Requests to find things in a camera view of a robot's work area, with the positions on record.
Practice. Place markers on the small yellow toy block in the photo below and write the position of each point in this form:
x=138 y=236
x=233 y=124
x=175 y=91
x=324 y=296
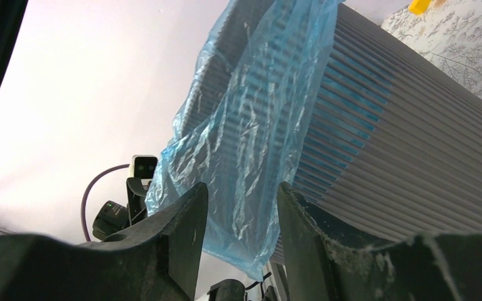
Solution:
x=418 y=7

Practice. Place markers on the blue plastic trash bag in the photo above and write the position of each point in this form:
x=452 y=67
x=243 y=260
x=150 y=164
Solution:
x=243 y=126

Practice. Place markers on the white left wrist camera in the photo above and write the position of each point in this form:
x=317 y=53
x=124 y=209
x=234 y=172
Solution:
x=143 y=166

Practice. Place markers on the floral patterned table mat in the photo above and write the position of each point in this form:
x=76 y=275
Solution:
x=448 y=34

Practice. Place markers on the grey mesh trash bin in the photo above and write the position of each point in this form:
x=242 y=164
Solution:
x=395 y=146

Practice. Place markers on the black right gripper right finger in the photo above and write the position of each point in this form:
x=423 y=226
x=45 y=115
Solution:
x=428 y=266

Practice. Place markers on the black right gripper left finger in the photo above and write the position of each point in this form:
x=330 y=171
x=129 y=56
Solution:
x=156 y=259

